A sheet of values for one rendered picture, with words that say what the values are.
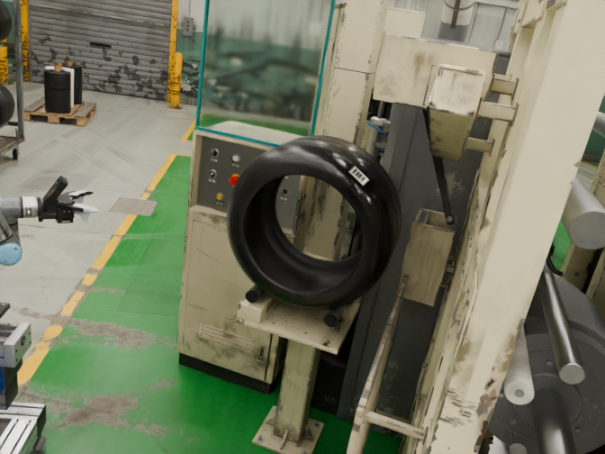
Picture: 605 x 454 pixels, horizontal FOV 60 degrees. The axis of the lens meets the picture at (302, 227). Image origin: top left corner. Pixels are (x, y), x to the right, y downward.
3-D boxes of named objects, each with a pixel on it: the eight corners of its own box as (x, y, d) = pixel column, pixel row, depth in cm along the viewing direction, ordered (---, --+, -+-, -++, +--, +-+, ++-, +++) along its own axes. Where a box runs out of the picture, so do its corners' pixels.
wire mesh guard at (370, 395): (371, 412, 222) (407, 264, 197) (374, 413, 221) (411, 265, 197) (307, 616, 141) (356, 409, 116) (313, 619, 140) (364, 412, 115)
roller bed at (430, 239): (401, 276, 210) (419, 206, 199) (437, 286, 206) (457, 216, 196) (393, 296, 192) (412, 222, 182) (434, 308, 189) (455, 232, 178)
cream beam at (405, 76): (403, 86, 174) (413, 40, 169) (480, 100, 168) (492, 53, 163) (368, 99, 120) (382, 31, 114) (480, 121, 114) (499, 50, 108)
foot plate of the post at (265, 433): (273, 407, 259) (274, 401, 258) (324, 425, 253) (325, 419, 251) (251, 443, 235) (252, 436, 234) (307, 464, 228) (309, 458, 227)
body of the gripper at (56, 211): (72, 213, 194) (36, 213, 188) (72, 192, 190) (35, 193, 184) (75, 222, 189) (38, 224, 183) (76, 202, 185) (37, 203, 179)
